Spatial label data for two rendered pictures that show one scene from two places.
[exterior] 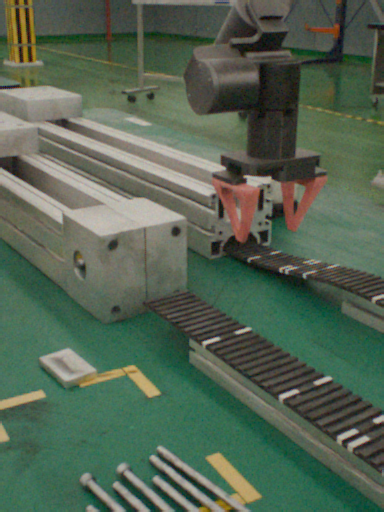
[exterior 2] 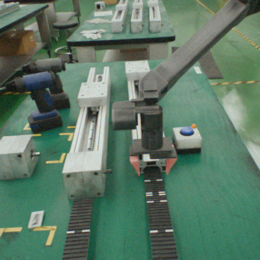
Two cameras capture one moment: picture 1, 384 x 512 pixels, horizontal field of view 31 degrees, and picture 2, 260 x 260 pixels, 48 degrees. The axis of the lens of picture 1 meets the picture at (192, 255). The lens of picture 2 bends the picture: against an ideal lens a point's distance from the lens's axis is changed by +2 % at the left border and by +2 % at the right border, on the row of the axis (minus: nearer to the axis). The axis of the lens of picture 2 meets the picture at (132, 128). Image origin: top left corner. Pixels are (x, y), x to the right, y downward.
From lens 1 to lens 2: 52 cm
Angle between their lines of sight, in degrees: 31
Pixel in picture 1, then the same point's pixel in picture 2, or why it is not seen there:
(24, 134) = (101, 98)
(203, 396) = (60, 252)
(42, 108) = (132, 75)
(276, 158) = (148, 149)
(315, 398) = not seen: outside the picture
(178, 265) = (98, 185)
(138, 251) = (79, 179)
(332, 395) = not seen: outside the picture
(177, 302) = (83, 204)
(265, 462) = not seen: outside the picture
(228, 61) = (123, 110)
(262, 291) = (135, 200)
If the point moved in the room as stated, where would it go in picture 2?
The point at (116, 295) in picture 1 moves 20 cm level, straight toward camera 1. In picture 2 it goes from (72, 191) to (16, 254)
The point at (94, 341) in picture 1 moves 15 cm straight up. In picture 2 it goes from (57, 207) to (46, 162)
